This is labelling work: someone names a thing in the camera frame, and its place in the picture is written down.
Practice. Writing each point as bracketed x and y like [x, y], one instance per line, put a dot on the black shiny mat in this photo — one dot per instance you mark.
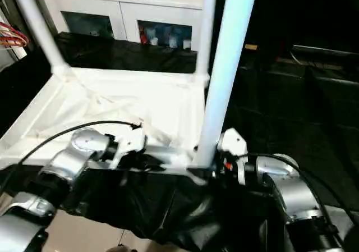
[154, 201]

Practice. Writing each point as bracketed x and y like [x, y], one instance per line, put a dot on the black flat bar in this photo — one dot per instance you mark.
[325, 50]

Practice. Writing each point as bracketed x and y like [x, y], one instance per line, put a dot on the white plastic table top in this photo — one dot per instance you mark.
[112, 89]

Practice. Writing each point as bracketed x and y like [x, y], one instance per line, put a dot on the black cabinet with gold label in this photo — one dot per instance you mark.
[308, 10]

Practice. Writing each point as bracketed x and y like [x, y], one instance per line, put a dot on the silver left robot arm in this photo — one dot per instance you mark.
[73, 151]

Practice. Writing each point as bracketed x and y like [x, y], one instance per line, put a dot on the red clothes hangers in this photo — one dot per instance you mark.
[14, 37]

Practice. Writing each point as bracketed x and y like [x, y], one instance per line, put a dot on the grey robot foot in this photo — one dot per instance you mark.
[119, 249]

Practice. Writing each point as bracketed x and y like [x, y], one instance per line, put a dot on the grey curtain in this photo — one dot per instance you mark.
[15, 8]

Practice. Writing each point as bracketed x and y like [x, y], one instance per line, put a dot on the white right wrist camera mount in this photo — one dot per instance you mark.
[232, 142]

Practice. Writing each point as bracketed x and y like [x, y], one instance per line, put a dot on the white post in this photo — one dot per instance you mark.
[20, 52]

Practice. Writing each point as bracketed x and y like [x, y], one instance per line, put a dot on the white cabinet with glass doors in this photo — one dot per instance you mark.
[92, 3]

